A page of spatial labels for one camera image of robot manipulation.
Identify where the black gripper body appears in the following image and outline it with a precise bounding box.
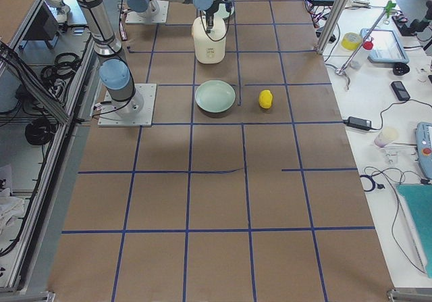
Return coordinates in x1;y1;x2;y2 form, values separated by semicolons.
203;0;234;15

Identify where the green plate near cooker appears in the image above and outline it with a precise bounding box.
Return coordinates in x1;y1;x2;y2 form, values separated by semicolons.
215;3;235;21

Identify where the green plate far side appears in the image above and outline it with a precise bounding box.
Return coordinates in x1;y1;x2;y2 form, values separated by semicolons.
194;80;236;118

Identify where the yellow lemon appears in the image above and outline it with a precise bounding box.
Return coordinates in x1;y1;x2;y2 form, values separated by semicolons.
258;89;273;109

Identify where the yellow tape roll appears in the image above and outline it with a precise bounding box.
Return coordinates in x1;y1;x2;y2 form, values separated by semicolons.
341;32;363;51

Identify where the metal rod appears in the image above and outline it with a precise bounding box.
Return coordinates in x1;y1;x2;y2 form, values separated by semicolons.
335;1;396;76

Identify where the blue teach pendant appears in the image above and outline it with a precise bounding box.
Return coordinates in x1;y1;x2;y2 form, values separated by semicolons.
415;122;431;179
368;29;409;64

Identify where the black power adapter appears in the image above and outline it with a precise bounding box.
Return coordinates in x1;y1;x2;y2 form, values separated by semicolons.
343;116;372;131

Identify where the black phone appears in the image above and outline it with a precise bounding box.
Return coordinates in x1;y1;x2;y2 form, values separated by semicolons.
391;81;410;101

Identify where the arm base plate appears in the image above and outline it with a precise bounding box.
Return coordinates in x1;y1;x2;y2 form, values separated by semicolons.
98;83;157;127
126;0;169;25

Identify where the aluminium frame post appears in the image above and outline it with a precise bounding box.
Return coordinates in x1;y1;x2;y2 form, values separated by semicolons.
316;0;348;55

